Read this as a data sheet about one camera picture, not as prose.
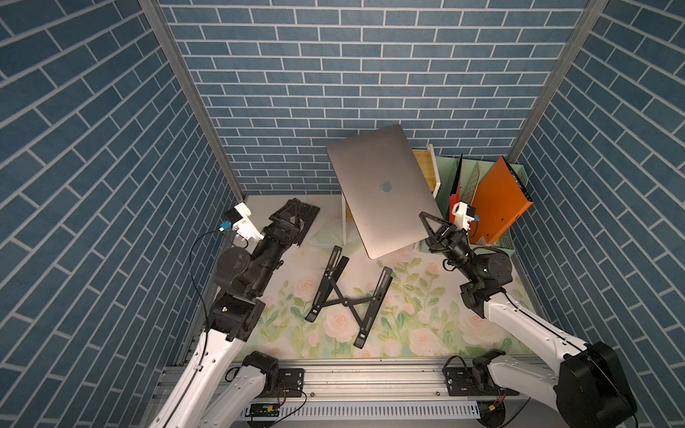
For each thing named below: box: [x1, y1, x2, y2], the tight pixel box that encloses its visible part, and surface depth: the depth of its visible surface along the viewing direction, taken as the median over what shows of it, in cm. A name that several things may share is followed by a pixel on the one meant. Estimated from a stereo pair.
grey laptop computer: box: [324, 124, 441, 260], surface depth 64 cm
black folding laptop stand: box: [305, 245, 394, 349], surface depth 87 cm
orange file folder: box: [468, 156, 534, 246], surface depth 88 cm
